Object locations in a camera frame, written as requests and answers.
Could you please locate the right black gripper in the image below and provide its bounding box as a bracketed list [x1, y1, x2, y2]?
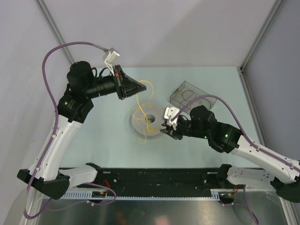
[160, 118, 209, 140]

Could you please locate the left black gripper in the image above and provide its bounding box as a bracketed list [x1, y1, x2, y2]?
[84, 65, 146, 100]

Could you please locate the white plastic spool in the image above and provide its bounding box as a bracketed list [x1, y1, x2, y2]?
[131, 104, 164, 142]

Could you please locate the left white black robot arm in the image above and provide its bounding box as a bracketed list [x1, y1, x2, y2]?
[17, 61, 147, 200]

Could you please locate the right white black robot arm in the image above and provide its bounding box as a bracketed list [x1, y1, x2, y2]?
[161, 106, 300, 203]

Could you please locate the clear plastic box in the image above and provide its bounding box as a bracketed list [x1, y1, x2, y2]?
[170, 81, 217, 114]

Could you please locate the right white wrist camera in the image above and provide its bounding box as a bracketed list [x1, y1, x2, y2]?
[162, 107, 180, 130]

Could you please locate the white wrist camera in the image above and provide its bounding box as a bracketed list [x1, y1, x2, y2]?
[103, 48, 120, 74]
[162, 107, 180, 130]

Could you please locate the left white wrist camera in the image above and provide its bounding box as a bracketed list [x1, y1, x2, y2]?
[103, 48, 120, 74]

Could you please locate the dark purple thin cable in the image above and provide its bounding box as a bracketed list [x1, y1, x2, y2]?
[180, 90, 211, 107]

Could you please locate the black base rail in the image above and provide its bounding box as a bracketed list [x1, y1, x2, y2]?
[58, 164, 246, 197]

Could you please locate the white slotted cable duct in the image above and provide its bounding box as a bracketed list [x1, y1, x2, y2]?
[62, 188, 222, 201]

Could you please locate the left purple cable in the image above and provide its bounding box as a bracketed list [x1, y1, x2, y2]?
[23, 41, 117, 220]

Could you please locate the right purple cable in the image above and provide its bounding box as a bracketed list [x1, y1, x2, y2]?
[171, 94, 300, 225]

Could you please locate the left aluminium frame post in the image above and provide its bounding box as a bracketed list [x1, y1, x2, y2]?
[34, 0, 75, 65]

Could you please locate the aluminium frame post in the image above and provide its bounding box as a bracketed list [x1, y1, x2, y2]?
[34, 0, 75, 65]
[238, 0, 283, 73]

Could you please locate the right aluminium frame post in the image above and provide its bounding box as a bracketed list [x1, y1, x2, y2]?
[238, 0, 283, 73]

